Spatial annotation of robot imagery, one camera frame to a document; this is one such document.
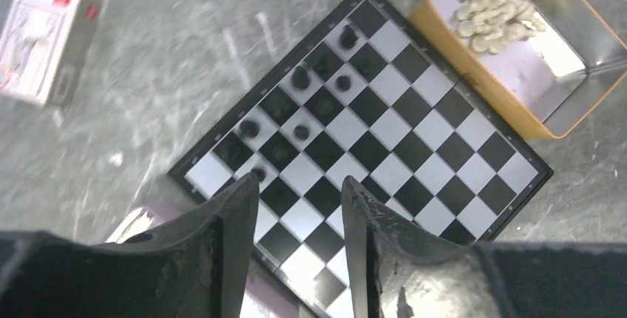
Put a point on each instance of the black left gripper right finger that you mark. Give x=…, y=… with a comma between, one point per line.
x=398, y=269

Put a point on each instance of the black chess piece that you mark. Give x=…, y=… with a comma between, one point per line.
x=227, y=149

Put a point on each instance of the black chess queen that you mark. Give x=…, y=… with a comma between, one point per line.
x=300, y=79

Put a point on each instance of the black chess king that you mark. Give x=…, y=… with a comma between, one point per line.
x=323, y=65

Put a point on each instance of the white chess pieces pile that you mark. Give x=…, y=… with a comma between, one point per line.
x=490, y=26

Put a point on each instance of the black chess pawn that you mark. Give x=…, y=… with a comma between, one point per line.
x=343, y=83
x=259, y=172
x=323, y=107
x=347, y=38
x=249, y=128
x=280, y=153
x=301, y=132

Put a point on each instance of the white red card box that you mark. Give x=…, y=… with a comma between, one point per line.
x=44, y=47

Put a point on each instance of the black chess bishop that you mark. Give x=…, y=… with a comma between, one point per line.
x=278, y=107

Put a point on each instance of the black white chessboard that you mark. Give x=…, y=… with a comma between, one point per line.
x=409, y=129

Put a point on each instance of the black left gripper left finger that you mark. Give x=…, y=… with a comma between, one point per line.
x=195, y=265

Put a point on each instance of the yellow tray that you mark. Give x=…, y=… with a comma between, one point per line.
x=545, y=86

